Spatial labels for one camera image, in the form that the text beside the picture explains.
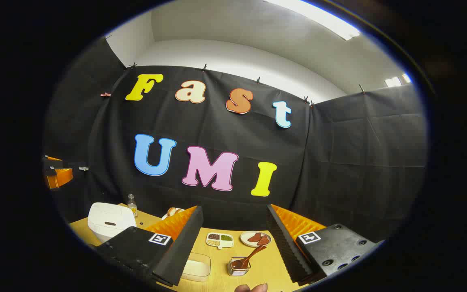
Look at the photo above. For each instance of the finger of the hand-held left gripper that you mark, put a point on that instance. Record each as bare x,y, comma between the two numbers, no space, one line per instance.
60,177
53,163

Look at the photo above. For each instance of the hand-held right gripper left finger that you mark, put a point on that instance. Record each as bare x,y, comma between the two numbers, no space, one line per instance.
185,247

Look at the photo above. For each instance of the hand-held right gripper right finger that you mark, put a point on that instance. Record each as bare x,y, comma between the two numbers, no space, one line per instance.
288,251

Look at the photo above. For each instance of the clear plastic rice box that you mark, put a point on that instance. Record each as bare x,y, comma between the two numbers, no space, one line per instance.
195,276

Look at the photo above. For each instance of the brown wooden spoon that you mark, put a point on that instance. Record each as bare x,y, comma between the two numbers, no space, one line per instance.
255,252

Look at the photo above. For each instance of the white rice cooker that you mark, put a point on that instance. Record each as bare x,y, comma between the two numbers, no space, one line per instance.
108,219

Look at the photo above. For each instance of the red sausage slice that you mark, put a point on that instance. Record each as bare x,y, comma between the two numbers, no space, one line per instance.
254,237
263,240

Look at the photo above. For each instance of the yellow soybeans heap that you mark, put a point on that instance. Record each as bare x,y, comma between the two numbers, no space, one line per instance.
213,243

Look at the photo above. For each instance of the brown beans heap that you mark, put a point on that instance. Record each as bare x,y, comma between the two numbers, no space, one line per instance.
214,236

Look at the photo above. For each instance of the white divided dish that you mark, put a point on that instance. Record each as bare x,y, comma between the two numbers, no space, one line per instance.
219,244

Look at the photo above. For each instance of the white toaster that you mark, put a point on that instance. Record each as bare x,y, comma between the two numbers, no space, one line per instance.
164,216

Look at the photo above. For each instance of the green mung beans heap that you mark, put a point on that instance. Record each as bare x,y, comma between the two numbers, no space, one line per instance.
226,237

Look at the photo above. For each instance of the small white round plate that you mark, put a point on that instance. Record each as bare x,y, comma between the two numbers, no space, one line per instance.
245,242

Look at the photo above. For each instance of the small clear glass bottle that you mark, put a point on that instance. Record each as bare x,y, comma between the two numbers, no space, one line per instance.
132,209

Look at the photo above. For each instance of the black backdrop cloth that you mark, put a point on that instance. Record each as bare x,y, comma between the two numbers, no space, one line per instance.
225,134

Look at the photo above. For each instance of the row of black cloth clips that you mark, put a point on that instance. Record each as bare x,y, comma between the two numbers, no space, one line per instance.
204,67

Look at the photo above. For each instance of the ceiling light panel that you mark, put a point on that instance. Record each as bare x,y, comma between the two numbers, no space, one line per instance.
393,81

